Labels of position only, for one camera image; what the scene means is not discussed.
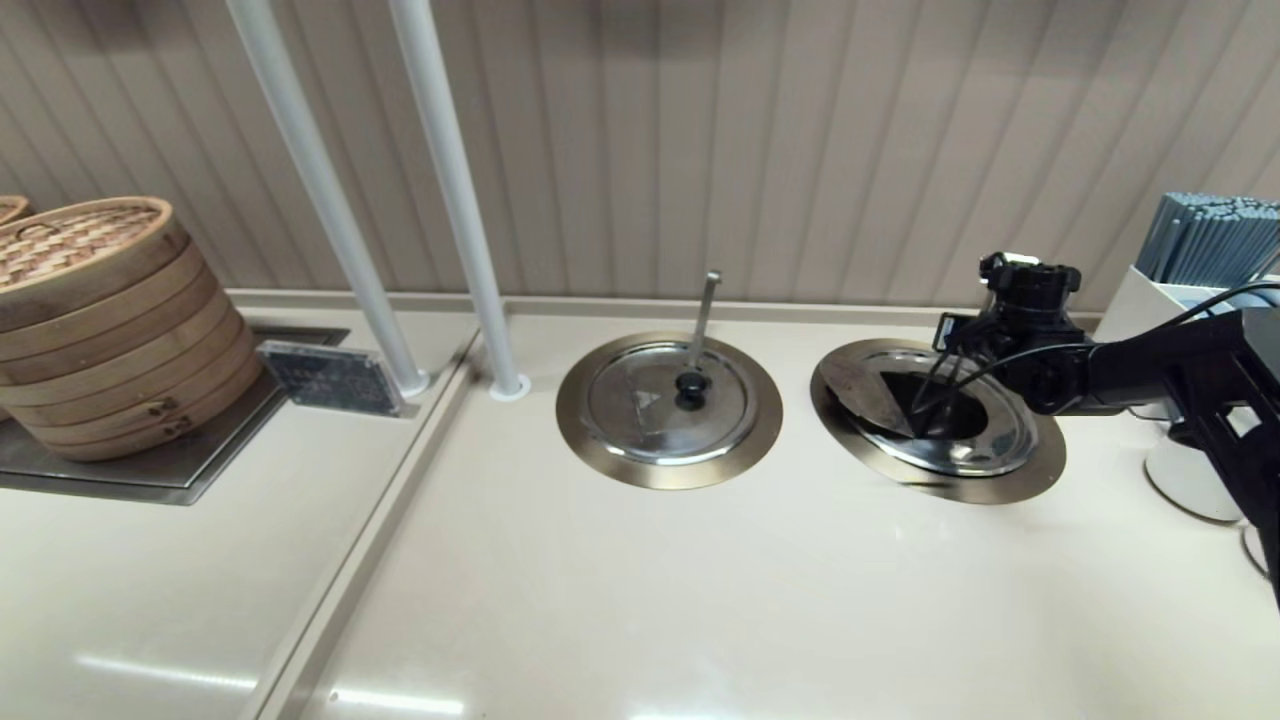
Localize steel pot lid black knob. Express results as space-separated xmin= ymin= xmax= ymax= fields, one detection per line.
xmin=583 ymin=342 xmax=758 ymax=467
xmin=820 ymin=348 xmax=1038 ymax=478

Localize bamboo steamer baskets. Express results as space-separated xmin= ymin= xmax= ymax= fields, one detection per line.
xmin=0 ymin=196 xmax=266 ymax=463

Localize white cutlery holder box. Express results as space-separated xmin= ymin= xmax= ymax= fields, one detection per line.
xmin=1100 ymin=265 xmax=1280 ymax=341

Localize grey chopsticks bundle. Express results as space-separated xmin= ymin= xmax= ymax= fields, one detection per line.
xmin=1135 ymin=192 xmax=1280 ymax=291

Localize white round jar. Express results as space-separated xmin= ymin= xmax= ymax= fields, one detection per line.
xmin=1243 ymin=520 xmax=1276 ymax=581
xmin=1145 ymin=420 xmax=1246 ymax=523

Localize white metal pole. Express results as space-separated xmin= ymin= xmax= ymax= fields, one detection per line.
xmin=225 ymin=0 xmax=433 ymax=399
xmin=388 ymin=0 xmax=532 ymax=403

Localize clear acrylic label stand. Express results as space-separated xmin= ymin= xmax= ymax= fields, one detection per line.
xmin=258 ymin=340 xmax=409 ymax=419

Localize steel inset tray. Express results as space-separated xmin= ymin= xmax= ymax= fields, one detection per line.
xmin=0 ymin=326 xmax=351 ymax=506

